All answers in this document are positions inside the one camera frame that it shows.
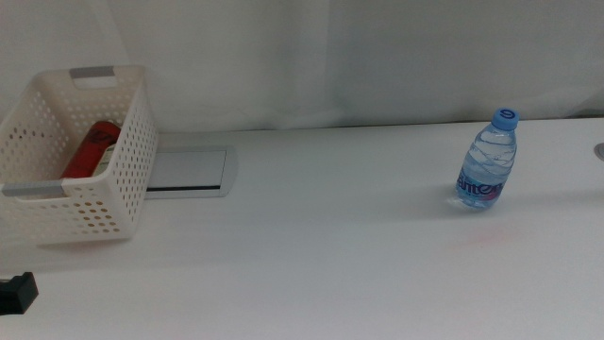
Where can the clear water bottle blue cap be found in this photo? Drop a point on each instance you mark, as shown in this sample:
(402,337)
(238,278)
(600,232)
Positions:
(486,165)

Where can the white perforated plastic basket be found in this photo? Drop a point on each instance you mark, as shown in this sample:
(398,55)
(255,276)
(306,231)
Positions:
(132,165)

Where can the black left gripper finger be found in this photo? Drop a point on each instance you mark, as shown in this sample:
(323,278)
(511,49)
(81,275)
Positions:
(19,293)

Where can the red soda can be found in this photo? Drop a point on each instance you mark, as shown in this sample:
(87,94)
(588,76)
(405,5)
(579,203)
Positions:
(89,151)

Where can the white backdrop curtain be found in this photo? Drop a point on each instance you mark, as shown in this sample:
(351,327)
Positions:
(330,56)

